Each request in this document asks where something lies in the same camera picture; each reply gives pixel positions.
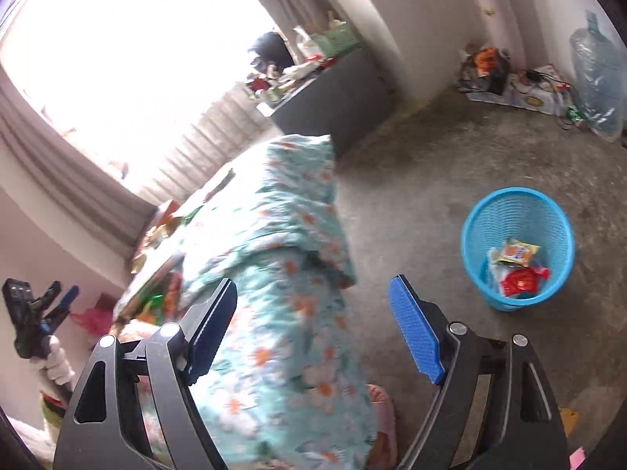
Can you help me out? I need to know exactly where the white bag on cabinet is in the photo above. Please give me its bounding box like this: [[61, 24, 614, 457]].
[[294, 27, 324, 60]]

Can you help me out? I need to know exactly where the pink tissue paper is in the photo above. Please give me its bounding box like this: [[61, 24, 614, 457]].
[[71, 294, 118, 336]]

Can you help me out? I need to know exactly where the blue mesh wastebasket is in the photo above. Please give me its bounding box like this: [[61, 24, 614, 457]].
[[460, 187, 576, 311]]

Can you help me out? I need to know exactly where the large clear water bottle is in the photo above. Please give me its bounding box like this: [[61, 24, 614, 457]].
[[569, 10, 627, 143]]

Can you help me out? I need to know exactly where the wooden board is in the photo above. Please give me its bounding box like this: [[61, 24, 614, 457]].
[[558, 406, 579, 439]]

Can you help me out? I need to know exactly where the metal window railing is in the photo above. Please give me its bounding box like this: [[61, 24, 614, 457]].
[[142, 81, 280, 201]]

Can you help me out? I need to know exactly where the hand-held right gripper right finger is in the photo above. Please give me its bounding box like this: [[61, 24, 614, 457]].
[[388, 275, 571, 470]]

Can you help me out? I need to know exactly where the red plastic packet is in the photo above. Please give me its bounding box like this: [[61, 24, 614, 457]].
[[500, 267, 552, 298]]

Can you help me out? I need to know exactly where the green plastic basket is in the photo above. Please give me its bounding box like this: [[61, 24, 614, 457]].
[[308, 22, 361, 54]]

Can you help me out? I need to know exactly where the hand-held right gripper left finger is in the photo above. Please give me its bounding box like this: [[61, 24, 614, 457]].
[[53, 277, 239, 470]]

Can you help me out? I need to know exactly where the person's left hand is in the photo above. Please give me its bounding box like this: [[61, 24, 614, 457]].
[[34, 335, 75, 387]]

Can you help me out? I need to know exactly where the black backpack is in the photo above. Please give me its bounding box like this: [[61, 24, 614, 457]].
[[247, 32, 295, 72]]

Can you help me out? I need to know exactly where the grey cabinet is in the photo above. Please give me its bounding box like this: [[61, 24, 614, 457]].
[[269, 46, 397, 157]]

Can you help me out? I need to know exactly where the yellow snack packet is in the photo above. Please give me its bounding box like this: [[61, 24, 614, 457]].
[[500, 238, 540, 268]]

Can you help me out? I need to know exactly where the white fleece blanket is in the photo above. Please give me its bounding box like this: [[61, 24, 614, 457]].
[[10, 418, 54, 461]]

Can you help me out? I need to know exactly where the floral blanket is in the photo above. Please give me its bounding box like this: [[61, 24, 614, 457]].
[[112, 133, 393, 470]]

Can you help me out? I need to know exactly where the white plastic bag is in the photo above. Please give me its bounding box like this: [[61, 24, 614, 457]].
[[486, 247, 513, 295]]

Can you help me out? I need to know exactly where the orange snack bag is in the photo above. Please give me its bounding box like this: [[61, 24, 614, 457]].
[[465, 46, 513, 94]]

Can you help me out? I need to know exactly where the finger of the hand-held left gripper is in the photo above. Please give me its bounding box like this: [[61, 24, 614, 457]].
[[29, 281, 63, 324], [58, 285, 80, 326]]

